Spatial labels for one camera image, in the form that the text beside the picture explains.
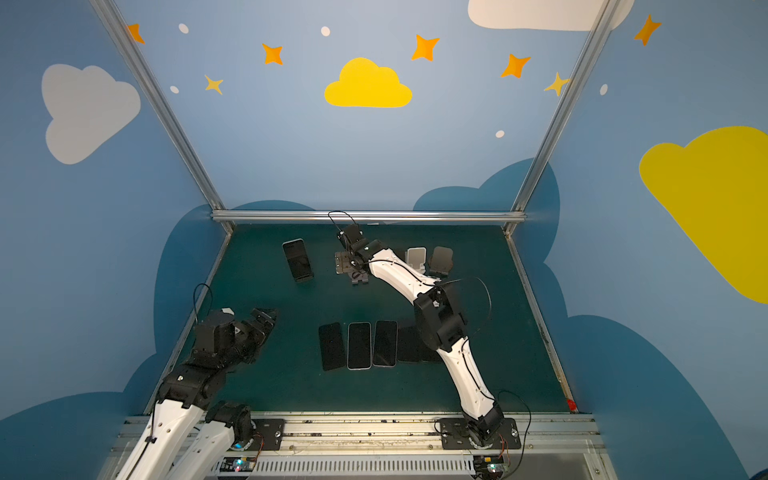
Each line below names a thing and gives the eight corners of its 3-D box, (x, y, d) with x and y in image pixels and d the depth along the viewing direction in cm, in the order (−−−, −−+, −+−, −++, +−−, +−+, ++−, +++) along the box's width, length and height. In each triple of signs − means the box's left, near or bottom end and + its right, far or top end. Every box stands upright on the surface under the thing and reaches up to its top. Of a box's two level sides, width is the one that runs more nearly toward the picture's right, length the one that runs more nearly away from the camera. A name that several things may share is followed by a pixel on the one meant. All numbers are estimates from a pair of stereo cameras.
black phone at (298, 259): (294, 283, 106) (284, 257, 95) (292, 269, 110) (281, 242, 99) (314, 277, 108) (306, 251, 96) (311, 264, 112) (303, 237, 100)
